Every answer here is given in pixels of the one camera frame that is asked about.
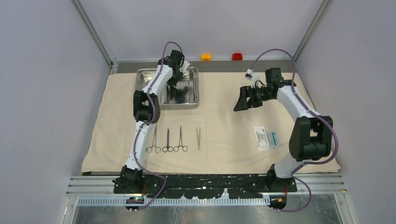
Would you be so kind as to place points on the red button block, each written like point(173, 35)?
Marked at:
point(237, 56)

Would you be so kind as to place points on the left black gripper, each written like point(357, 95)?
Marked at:
point(174, 82)

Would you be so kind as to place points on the short steel scissors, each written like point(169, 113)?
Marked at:
point(168, 148)

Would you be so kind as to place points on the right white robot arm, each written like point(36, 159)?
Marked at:
point(311, 137)

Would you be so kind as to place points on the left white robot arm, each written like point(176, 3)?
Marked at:
point(146, 112)

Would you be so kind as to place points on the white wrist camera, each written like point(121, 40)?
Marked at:
point(183, 68)
point(253, 77)

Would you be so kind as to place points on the right steel tray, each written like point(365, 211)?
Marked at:
point(179, 92)

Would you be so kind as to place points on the long steel forceps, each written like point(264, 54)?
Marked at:
point(154, 147)

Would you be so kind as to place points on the green white packet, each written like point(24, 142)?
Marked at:
point(273, 139)

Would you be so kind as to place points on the steel tray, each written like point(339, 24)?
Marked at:
point(143, 77)
point(179, 92)

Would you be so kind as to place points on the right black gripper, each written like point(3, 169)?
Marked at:
point(243, 104)

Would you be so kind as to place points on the left steel tray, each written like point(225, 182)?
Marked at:
point(143, 77)

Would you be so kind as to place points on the white sterile pouch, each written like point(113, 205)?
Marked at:
point(261, 138)

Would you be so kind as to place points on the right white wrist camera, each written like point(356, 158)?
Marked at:
point(253, 77)

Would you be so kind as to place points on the yellow button block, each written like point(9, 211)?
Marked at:
point(206, 57)

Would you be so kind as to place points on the wire mesh steel basket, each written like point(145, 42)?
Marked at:
point(184, 106)

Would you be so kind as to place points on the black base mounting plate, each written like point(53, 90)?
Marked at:
point(240, 186)

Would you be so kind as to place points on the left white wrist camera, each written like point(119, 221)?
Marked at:
point(183, 68)

